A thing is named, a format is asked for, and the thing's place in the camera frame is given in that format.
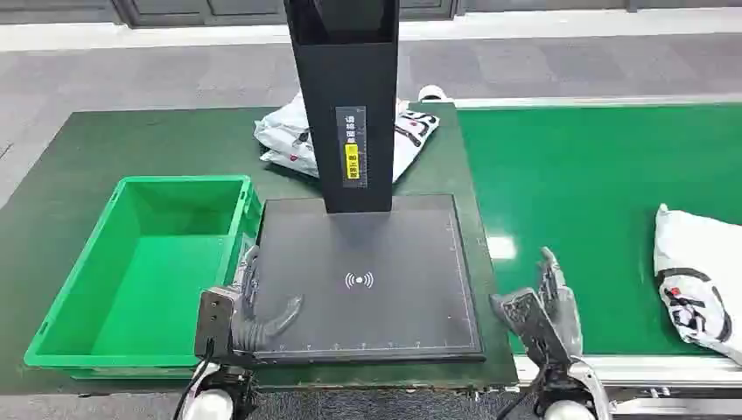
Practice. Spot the flat white parcel bag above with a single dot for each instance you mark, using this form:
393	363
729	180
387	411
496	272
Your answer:
293	162

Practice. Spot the green plastic crate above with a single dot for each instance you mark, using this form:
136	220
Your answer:
151	290

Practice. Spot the large white printed parcel bag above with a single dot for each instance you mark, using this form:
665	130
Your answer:
414	136

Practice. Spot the green conveyor belt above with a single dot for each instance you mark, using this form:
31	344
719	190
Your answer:
579	203

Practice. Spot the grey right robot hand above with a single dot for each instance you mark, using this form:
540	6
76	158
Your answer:
563	313

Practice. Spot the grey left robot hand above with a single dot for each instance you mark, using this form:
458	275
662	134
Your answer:
250	330

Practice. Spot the black scanner column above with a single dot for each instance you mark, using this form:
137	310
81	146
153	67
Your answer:
348	69

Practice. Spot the dark grey cabinet front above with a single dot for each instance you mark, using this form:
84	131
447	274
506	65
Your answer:
174	10

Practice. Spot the white parcel bag black print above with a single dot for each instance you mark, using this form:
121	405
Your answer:
692	290

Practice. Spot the aluminium conveyor frame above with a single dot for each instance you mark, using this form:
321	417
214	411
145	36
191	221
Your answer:
643	371

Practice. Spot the black and yellow column label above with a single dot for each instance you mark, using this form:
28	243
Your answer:
352	148

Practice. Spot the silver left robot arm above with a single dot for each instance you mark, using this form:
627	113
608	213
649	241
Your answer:
214	403

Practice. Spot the dark green table mat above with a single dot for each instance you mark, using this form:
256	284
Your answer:
174	142

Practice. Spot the white round object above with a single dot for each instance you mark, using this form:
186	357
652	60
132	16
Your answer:
432	93

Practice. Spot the black scanner base plate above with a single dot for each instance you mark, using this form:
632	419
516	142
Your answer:
371	313

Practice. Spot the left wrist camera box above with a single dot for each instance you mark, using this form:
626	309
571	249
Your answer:
214	322

